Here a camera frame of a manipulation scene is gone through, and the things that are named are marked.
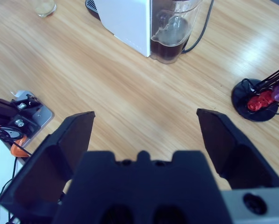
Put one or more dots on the red coffee capsule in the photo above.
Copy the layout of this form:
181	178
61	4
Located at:
253	105
266	96

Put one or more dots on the clear water tank dark lid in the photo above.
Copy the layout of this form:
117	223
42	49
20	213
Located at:
169	35

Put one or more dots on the grey camera mount plate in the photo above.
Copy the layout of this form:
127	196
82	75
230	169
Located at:
42	115

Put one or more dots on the white capsule coffee machine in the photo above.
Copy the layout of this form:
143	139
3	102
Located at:
125	21

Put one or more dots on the white paper tag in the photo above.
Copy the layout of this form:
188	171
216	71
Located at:
17	93

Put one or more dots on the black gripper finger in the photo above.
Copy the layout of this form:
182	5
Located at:
48	163
237	154

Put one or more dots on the clear drinking glass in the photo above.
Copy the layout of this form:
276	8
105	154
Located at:
45	8

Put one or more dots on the orange plastic clip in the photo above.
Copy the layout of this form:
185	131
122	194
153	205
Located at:
17	149

